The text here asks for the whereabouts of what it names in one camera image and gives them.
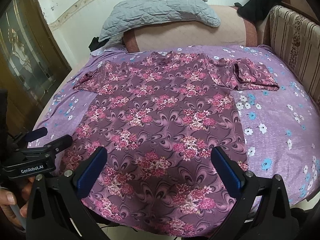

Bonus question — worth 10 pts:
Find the wooden glass door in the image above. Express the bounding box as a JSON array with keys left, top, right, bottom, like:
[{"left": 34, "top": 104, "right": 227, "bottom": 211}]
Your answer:
[{"left": 1, "top": 0, "right": 71, "bottom": 134}]

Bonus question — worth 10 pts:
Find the small black cloth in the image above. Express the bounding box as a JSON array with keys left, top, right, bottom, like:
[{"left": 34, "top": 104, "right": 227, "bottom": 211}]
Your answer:
[{"left": 88, "top": 37, "right": 109, "bottom": 52}]

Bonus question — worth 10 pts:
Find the grey quilted pillow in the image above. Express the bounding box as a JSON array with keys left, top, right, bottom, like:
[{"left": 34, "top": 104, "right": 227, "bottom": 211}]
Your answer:
[{"left": 99, "top": 0, "right": 221, "bottom": 42}]

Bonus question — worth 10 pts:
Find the maroon floral shirt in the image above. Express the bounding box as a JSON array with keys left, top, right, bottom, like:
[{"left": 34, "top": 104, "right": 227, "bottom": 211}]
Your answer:
[{"left": 61, "top": 52, "right": 279, "bottom": 237}]

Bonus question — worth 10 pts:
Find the purple floral bed sheet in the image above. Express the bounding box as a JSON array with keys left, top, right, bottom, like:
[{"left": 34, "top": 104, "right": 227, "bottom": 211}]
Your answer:
[{"left": 29, "top": 46, "right": 319, "bottom": 205}]

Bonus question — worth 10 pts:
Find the person's left hand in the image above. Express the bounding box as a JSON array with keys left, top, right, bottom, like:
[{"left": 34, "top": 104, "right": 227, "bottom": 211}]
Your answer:
[{"left": 1, "top": 177, "right": 35, "bottom": 229}]

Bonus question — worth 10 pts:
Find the striped beige headboard cushion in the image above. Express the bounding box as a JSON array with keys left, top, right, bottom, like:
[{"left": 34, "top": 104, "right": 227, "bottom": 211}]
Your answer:
[{"left": 257, "top": 5, "right": 319, "bottom": 105}]

